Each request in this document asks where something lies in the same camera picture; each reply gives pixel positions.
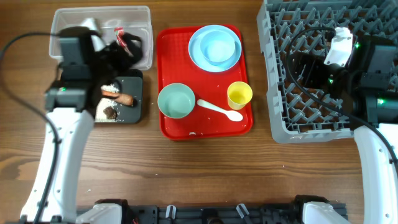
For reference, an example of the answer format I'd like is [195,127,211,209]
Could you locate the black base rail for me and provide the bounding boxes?
[71,198,348,224]

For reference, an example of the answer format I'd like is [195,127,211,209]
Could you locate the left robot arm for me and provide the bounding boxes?
[19,27,143,223]

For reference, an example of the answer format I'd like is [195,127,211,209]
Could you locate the white rice pile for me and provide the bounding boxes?
[95,84,119,123]

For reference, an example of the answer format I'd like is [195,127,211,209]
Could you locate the black waste tray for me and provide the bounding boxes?
[60,68,144,125]

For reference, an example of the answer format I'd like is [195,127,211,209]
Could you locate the red snack wrapper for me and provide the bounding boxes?
[114,27,132,56]

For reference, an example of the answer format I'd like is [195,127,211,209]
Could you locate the light blue bowl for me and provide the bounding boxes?
[200,30,236,65]

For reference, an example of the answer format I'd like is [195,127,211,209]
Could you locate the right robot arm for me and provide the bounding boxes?
[285,35,397,223]

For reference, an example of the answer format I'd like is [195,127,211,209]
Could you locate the light blue plate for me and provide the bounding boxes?
[188,25,242,73]

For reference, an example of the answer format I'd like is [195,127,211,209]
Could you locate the white plastic spoon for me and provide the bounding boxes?
[197,99,243,122]

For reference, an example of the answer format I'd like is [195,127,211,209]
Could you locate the grey dishwasher rack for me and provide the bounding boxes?
[257,0,397,144]

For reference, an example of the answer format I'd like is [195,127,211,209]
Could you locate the yellow plastic cup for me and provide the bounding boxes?
[227,82,253,110]

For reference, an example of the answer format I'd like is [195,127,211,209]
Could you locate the brown food lump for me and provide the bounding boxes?
[103,106,118,120]

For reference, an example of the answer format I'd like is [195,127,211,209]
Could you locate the mint green bowl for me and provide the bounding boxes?
[157,83,196,119]

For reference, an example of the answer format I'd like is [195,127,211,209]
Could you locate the clear plastic storage box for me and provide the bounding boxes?
[51,6,154,70]

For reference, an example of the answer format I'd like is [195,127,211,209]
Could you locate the red plastic tray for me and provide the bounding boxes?
[156,26,253,141]

